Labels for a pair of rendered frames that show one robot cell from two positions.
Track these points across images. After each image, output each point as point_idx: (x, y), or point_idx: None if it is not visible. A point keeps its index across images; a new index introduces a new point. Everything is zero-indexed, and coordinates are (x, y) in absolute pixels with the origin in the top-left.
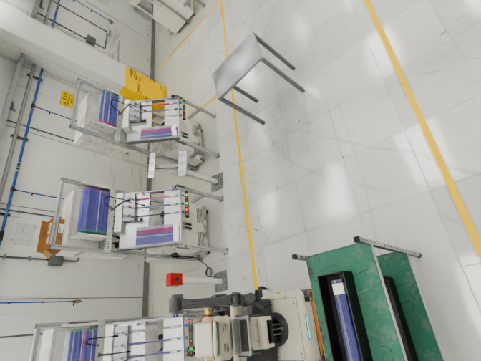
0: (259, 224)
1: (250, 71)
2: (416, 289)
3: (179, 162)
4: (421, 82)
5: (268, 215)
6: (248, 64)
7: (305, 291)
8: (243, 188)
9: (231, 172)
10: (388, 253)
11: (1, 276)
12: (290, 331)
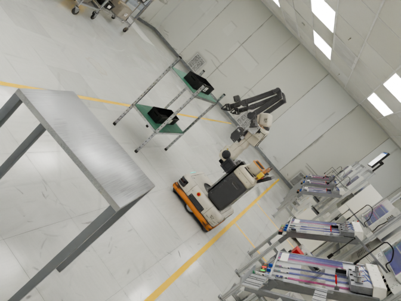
0: (173, 250)
1: None
2: (144, 105)
3: (261, 280)
4: None
5: (160, 239)
6: (87, 114)
7: (181, 177)
8: (161, 291)
9: None
10: (139, 110)
11: None
12: (204, 181)
